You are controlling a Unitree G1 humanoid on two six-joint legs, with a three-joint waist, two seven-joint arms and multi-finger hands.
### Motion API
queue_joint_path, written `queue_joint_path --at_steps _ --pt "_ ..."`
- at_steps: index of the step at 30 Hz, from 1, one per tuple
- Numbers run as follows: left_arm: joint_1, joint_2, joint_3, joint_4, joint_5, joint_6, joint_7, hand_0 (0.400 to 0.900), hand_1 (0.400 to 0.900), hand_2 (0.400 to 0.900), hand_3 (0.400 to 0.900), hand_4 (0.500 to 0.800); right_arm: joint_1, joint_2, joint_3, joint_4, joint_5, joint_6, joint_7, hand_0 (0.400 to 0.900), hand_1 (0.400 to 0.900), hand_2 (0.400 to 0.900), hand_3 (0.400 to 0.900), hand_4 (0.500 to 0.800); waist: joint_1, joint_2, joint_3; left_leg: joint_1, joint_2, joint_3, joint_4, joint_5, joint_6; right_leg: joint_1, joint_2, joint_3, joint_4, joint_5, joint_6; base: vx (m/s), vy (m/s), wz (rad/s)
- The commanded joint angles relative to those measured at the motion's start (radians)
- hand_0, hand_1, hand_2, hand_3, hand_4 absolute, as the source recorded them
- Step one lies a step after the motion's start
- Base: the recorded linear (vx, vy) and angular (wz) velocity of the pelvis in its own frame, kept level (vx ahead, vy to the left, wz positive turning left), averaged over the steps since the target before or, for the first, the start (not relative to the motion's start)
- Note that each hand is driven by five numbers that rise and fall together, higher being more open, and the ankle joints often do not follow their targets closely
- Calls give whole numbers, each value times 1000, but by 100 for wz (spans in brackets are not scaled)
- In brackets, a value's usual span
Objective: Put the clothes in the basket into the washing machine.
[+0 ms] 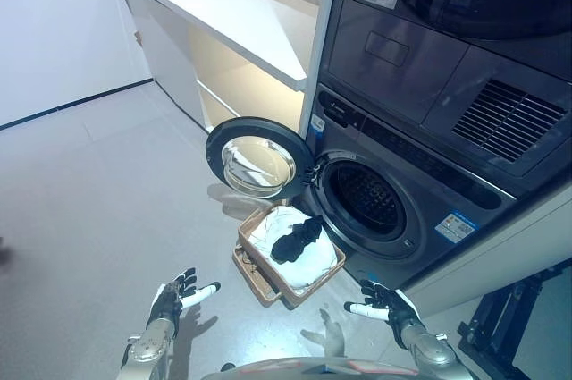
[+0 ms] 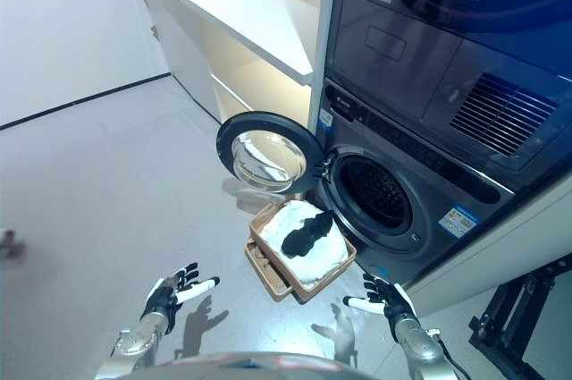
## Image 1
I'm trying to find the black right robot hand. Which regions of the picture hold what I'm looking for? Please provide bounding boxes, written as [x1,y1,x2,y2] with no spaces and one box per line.
[342,279,426,350]

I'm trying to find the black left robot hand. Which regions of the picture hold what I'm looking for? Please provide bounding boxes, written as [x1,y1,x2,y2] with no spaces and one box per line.
[147,266,223,325]

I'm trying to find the black garment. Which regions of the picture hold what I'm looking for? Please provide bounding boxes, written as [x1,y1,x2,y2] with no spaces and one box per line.
[271,215,324,264]

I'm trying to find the brown woven laundry basket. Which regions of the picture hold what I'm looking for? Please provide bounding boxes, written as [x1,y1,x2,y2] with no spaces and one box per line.
[237,204,348,309]

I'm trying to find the white clothes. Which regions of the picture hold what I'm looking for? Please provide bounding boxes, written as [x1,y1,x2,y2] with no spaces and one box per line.
[248,207,340,296]

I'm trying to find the grey front-load washing machine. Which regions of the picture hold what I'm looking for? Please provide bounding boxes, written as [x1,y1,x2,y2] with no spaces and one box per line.
[297,80,519,291]

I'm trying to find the round washing machine door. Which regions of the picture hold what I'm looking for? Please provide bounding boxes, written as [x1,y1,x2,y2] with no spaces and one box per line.
[205,116,316,200]

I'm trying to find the blue energy label sticker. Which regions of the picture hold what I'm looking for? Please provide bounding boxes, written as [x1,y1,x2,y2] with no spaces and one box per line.
[435,212,476,245]

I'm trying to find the silver robot torso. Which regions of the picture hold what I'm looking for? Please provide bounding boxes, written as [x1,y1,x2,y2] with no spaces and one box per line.
[198,355,424,380]

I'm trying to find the black metal stand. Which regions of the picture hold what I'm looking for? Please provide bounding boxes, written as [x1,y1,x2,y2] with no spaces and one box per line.
[455,263,572,380]

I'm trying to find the white base cabinet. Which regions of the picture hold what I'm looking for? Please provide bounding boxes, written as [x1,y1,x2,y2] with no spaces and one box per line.
[114,0,211,131]

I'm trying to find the grey stacked dryer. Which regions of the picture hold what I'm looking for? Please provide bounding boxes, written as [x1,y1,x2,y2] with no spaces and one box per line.
[317,0,572,202]

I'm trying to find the white countertop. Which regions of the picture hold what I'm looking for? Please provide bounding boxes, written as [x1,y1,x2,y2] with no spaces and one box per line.
[111,0,323,91]

